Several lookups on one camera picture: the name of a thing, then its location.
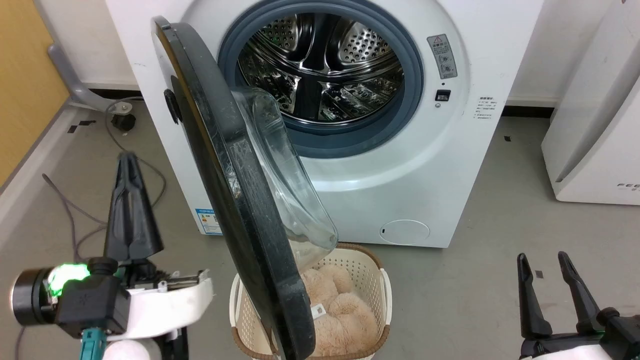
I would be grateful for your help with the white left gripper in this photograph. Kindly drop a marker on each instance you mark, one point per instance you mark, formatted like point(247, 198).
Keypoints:
point(170, 305)

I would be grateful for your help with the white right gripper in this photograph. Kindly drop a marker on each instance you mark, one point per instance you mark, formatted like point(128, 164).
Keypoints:
point(560, 350)

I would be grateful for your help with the black round glass washer door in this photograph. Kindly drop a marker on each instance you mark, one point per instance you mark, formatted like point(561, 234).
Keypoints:
point(240, 200)

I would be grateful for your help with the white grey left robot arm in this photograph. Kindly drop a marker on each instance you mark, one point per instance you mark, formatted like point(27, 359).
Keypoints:
point(30, 297)

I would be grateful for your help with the white front-load washing machine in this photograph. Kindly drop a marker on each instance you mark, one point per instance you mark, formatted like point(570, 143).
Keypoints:
point(450, 175)

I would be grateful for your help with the grey rubber door gasket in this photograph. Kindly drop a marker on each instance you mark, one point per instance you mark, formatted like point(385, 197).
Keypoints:
point(350, 142)

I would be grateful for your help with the black door latch socket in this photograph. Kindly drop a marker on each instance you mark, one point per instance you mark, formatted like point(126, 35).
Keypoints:
point(443, 95)

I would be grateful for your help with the blue white energy label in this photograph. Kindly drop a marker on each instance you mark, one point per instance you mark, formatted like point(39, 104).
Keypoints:
point(209, 222)

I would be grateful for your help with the black floor plug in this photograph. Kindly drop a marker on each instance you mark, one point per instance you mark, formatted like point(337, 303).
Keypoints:
point(123, 122)

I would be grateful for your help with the white tall appliance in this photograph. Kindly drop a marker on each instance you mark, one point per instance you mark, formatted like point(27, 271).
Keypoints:
point(590, 150)

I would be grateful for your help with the round white filter cover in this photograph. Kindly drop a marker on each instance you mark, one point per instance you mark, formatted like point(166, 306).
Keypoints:
point(405, 232)

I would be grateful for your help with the grey drain pipe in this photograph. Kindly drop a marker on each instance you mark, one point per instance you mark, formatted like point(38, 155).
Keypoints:
point(65, 70)

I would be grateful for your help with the orange wooden panel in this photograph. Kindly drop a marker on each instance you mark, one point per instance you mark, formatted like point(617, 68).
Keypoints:
point(25, 85)

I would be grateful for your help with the cream plastic laundry basket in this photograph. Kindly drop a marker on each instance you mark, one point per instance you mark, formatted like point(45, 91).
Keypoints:
point(371, 280)

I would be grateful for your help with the white toy tag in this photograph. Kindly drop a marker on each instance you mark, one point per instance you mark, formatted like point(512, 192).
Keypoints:
point(318, 311)

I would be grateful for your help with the beige plush toy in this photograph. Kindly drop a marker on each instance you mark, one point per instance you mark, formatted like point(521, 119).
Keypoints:
point(345, 320)

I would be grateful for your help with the perforated steel washer drum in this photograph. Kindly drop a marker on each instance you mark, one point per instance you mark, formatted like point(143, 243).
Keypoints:
point(320, 65)

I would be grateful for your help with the grey warning sticker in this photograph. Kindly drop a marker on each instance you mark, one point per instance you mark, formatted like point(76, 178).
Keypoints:
point(442, 56)

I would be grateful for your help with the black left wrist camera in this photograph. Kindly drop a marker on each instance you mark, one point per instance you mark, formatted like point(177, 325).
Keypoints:
point(92, 305)

